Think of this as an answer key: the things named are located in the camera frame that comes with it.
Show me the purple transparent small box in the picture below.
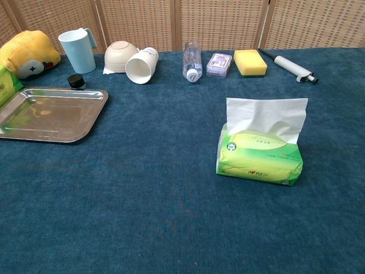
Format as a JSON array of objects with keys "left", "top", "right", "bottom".
[{"left": 205, "top": 52, "right": 232, "bottom": 78}]

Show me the yellow green sponge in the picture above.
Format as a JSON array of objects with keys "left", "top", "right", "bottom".
[{"left": 233, "top": 49, "right": 268, "bottom": 79}]

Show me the green tissue pack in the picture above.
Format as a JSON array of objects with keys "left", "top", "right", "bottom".
[
  {"left": 0, "top": 65, "right": 25, "bottom": 108},
  {"left": 215, "top": 127, "right": 304, "bottom": 187}
]

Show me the stainless steel tray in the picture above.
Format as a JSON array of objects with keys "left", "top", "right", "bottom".
[{"left": 0, "top": 87, "right": 110, "bottom": 144}]

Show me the yellow plush toy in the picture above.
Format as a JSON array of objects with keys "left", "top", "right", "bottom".
[{"left": 0, "top": 30, "right": 62, "bottom": 80}]

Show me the beige bowl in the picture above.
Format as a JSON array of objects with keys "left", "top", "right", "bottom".
[{"left": 104, "top": 41, "right": 140, "bottom": 73}]

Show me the white black handled tool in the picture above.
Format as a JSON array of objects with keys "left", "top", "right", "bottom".
[{"left": 257, "top": 48, "right": 319, "bottom": 85}]

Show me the small black jar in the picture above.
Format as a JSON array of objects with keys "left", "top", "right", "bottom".
[{"left": 67, "top": 74, "right": 87, "bottom": 91}]

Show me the white paper cup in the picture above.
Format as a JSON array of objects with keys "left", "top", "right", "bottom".
[{"left": 125, "top": 47, "right": 160, "bottom": 85}]

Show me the woven folding screen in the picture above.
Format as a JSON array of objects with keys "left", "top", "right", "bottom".
[{"left": 0, "top": 0, "right": 365, "bottom": 55}]

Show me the light blue plastic mug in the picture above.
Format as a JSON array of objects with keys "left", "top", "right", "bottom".
[{"left": 58, "top": 27, "right": 99, "bottom": 75}]

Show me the white tissue sheet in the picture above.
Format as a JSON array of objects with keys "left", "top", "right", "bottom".
[{"left": 226, "top": 97, "right": 309, "bottom": 144}]

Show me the clear plastic water bottle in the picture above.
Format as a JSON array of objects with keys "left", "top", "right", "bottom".
[{"left": 182, "top": 40, "right": 203, "bottom": 84}]

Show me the blue tablecloth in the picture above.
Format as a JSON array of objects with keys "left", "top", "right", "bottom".
[{"left": 0, "top": 47, "right": 365, "bottom": 274}]

